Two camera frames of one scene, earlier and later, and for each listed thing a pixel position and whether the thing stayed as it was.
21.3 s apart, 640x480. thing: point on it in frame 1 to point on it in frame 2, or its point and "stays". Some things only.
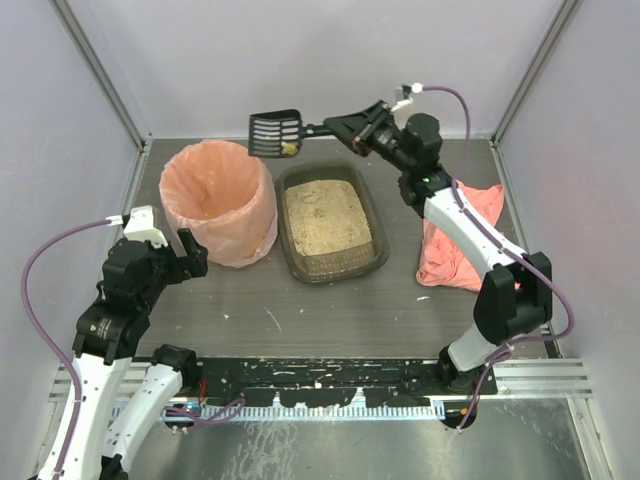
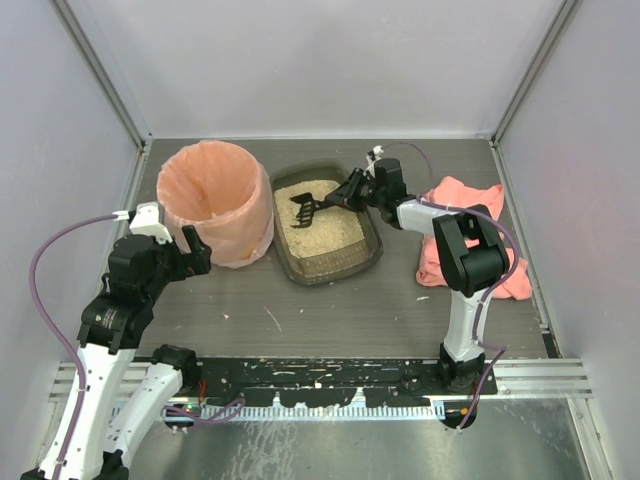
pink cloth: x=447 y=260 stays
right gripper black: x=365 y=130 to x=355 y=190
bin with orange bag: x=224 y=195 stays
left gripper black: x=185 y=259 stays
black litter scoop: x=279 y=133 to x=308 y=207
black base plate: x=320 y=382 stays
